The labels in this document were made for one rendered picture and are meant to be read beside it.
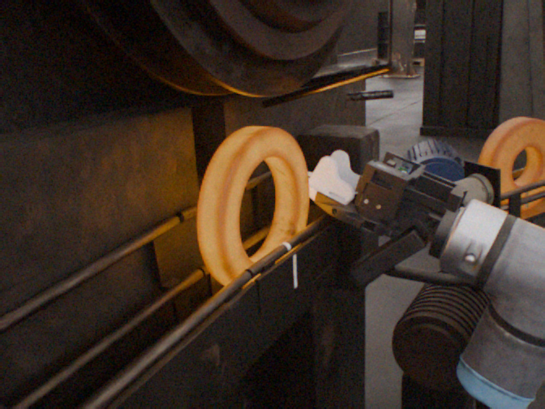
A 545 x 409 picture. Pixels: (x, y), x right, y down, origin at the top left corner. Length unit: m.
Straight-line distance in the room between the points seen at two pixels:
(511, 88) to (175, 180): 2.84
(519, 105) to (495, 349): 2.69
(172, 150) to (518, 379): 0.46
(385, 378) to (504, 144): 0.88
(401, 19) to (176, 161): 8.94
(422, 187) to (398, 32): 8.84
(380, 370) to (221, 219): 1.19
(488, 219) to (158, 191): 0.36
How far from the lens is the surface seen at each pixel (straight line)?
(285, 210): 0.69
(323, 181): 0.71
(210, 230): 0.56
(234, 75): 0.52
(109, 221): 0.55
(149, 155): 0.58
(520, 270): 0.65
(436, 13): 4.79
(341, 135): 0.79
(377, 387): 1.63
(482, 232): 0.65
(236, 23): 0.49
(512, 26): 3.31
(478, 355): 0.72
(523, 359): 0.70
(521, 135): 0.99
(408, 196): 0.67
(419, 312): 0.89
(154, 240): 0.58
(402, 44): 9.48
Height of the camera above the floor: 0.95
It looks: 18 degrees down
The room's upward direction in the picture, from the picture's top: 3 degrees counter-clockwise
